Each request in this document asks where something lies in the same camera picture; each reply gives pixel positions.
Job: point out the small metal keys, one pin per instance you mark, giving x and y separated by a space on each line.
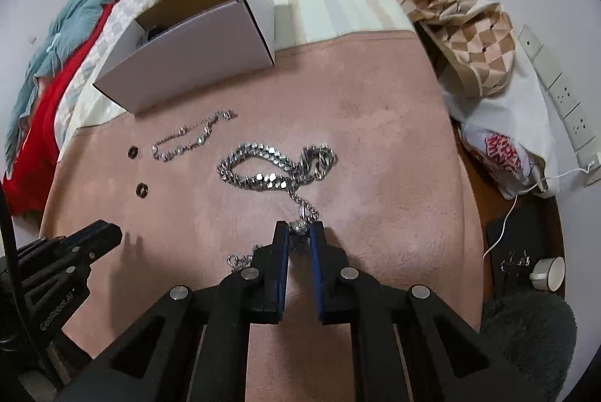
514 263

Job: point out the pile of folded blankets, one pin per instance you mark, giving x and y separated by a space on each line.
65 31

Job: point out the dark grey fuzzy cushion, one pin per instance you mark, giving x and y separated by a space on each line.
528 345

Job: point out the beige checkered cloth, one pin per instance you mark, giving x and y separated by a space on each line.
474 40

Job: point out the white patterned quilt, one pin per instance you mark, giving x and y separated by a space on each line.
108 36

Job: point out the white cardboard box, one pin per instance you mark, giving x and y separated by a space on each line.
188 59

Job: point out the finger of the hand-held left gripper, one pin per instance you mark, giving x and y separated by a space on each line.
96 235

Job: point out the pink blanket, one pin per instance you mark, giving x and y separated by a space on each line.
366 139

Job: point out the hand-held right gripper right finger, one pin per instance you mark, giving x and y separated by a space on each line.
316 253

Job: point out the white plastic bag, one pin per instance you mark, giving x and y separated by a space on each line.
521 116

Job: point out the red printed plastic bag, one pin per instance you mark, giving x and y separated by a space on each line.
502 158

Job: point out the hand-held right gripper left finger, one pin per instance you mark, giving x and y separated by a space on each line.
281 253

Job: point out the white cup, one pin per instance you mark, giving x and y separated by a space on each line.
550 274

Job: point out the red cloth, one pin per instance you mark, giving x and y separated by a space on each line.
40 148

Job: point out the black side table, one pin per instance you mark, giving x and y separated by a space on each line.
521 233

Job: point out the white wall socket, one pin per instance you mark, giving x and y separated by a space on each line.
580 126
592 165
563 96

